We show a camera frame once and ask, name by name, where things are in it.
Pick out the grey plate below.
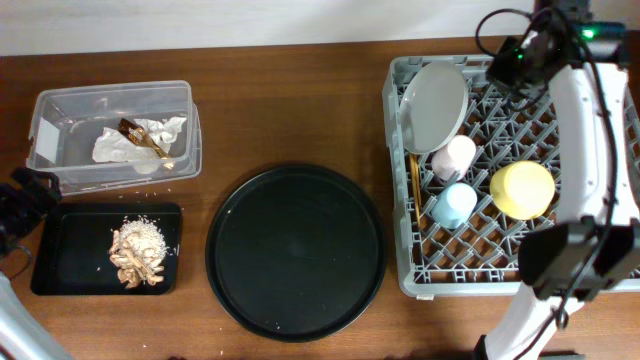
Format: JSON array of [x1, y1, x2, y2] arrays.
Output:
[[399, 62, 468, 154]]

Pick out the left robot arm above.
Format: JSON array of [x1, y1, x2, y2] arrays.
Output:
[[1, 167, 70, 359]]

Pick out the round black serving tray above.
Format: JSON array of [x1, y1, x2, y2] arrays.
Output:
[[204, 164, 387, 343]]

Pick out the wooden chopstick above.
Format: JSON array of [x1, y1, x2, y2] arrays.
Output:
[[407, 152, 420, 224], [410, 152, 424, 221]]

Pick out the black rectangular tray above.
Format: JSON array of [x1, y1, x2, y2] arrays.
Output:
[[31, 203, 182, 296]]

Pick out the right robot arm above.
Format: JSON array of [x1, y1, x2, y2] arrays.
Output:
[[473, 7, 639, 359]]

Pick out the clear plastic waste bin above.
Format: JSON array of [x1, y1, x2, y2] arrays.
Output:
[[26, 80, 202, 196]]

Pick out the food scraps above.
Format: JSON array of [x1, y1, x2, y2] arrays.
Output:
[[108, 216, 169, 289]]

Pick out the white napkin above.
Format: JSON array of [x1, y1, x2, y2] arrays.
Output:
[[92, 116, 187, 175]]

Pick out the gold snack wrapper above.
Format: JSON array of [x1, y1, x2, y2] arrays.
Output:
[[118, 117, 182, 160]]

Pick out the yellow bowl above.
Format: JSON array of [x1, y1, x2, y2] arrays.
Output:
[[489, 161, 555, 220]]

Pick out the pink cup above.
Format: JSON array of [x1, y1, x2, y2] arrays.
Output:
[[431, 135, 476, 181]]

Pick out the grey dishwasher rack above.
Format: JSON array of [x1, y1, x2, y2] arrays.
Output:
[[382, 55, 639, 299]]

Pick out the small blue cup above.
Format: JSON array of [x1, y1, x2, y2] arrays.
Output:
[[431, 183, 477, 229]]

